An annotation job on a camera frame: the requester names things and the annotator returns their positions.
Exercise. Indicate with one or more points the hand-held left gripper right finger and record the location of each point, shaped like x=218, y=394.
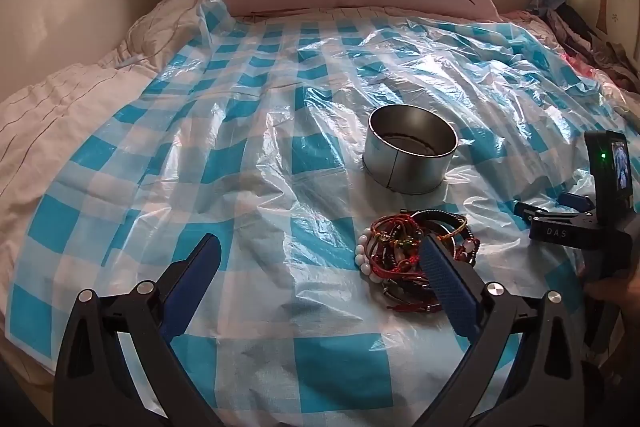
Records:
x=442, y=272

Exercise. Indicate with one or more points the person's right hand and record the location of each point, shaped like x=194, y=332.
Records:
x=615, y=292

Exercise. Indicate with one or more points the blue checkered plastic sheet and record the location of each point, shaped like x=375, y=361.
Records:
x=240, y=147

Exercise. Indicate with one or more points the beige striped quilt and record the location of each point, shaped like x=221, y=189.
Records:
x=75, y=107

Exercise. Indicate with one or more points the heap of dark clothes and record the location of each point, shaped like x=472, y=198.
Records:
x=590, y=42

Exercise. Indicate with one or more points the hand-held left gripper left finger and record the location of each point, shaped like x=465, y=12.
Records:
x=202, y=257

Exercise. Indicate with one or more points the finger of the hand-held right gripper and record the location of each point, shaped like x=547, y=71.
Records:
x=570, y=232
x=575, y=200

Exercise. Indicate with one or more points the round metal tin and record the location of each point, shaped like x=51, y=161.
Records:
x=407, y=157

